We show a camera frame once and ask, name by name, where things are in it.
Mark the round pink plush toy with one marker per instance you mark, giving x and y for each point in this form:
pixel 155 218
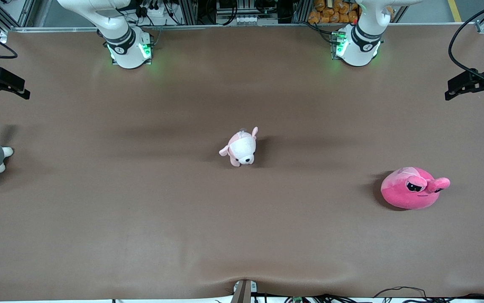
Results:
pixel 402 191

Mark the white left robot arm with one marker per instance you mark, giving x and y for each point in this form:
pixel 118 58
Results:
pixel 359 52

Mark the orange plush toy pile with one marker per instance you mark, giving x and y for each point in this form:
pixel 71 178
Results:
pixel 324 14

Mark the white power strip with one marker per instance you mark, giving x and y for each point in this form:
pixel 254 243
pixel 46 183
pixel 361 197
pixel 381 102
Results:
pixel 157 11

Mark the pink white plush dog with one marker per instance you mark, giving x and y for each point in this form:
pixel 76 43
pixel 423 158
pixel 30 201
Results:
pixel 244 147

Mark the white terminal strip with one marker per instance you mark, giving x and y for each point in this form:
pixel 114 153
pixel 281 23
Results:
pixel 242 19

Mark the aluminium table edge frame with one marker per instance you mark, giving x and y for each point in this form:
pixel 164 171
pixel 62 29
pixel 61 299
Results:
pixel 225 27

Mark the brown camera mount bracket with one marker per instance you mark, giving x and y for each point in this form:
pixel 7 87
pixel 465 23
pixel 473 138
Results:
pixel 242 292

